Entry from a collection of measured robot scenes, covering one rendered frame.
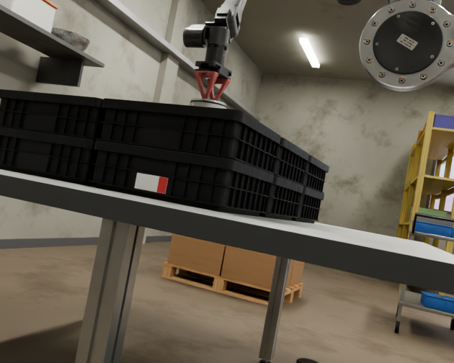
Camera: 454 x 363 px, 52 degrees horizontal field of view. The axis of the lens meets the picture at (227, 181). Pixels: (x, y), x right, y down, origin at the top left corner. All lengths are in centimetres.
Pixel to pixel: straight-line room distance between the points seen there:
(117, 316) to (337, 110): 844
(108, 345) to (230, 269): 285
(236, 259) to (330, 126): 576
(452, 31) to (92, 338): 94
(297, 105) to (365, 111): 127
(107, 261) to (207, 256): 293
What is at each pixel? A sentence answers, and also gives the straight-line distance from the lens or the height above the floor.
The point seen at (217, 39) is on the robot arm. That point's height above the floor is 116.
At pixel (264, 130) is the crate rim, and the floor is 92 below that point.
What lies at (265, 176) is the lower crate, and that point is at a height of 81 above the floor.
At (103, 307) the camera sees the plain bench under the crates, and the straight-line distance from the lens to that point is 89.
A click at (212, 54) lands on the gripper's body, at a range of 132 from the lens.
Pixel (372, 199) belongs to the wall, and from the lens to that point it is 884.
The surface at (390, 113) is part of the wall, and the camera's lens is 907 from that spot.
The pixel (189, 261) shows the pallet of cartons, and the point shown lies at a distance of 387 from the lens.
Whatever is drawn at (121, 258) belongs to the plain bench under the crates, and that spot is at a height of 59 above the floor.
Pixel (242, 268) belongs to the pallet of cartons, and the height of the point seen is 23.
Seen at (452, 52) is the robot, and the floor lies 112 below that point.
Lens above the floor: 73
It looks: 2 degrees up
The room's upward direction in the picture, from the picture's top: 10 degrees clockwise
